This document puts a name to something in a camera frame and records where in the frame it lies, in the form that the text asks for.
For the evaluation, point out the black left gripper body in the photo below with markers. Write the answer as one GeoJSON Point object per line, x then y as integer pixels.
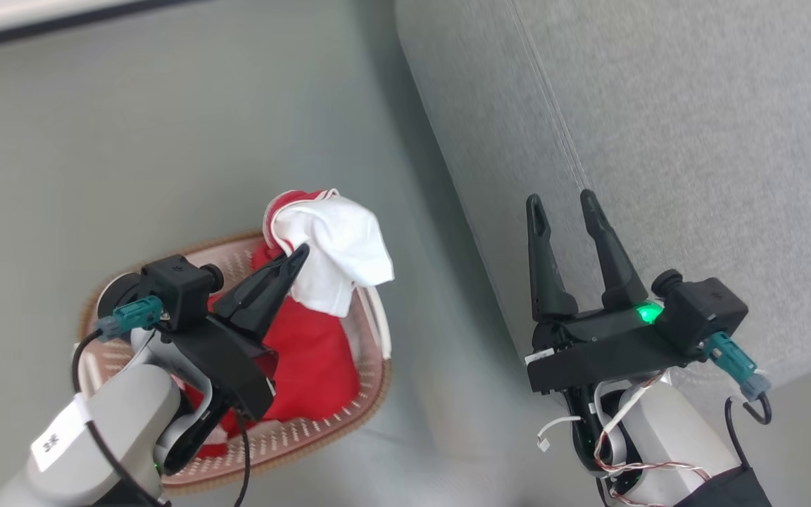
{"type": "Point", "coordinates": [226, 359]}

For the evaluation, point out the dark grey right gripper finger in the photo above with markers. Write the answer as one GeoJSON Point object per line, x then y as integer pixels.
{"type": "Point", "coordinates": [613, 260]}
{"type": "Point", "coordinates": [545, 267]}

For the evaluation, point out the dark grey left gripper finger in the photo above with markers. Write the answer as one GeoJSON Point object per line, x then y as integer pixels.
{"type": "Point", "coordinates": [275, 299]}
{"type": "Point", "coordinates": [254, 289]}

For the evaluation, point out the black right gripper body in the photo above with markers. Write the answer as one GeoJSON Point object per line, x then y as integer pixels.
{"type": "Point", "coordinates": [602, 348]}

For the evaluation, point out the red and white clothing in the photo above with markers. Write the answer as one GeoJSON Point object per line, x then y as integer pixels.
{"type": "Point", "coordinates": [314, 338]}

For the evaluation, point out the white label on left arm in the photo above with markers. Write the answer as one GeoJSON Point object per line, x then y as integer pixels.
{"type": "Point", "coordinates": [60, 435]}

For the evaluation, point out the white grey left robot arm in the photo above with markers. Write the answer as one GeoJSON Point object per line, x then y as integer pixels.
{"type": "Point", "coordinates": [120, 408]}

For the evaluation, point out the cream perforated laundry basket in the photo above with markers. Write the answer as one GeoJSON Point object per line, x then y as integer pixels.
{"type": "Point", "coordinates": [307, 436]}

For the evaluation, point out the grey fabric sofa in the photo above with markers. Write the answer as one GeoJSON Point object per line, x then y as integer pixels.
{"type": "Point", "coordinates": [659, 141]}

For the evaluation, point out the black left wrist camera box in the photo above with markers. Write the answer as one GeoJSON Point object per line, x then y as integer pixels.
{"type": "Point", "coordinates": [179, 289]}

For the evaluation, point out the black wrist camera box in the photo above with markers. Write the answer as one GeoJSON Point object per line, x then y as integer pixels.
{"type": "Point", "coordinates": [179, 289]}
{"type": "Point", "coordinates": [701, 310]}

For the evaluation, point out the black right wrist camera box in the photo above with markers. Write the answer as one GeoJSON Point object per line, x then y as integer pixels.
{"type": "Point", "coordinates": [701, 310]}

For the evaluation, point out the black white wall baseboard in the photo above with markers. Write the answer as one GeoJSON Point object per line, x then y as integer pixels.
{"type": "Point", "coordinates": [39, 21]}

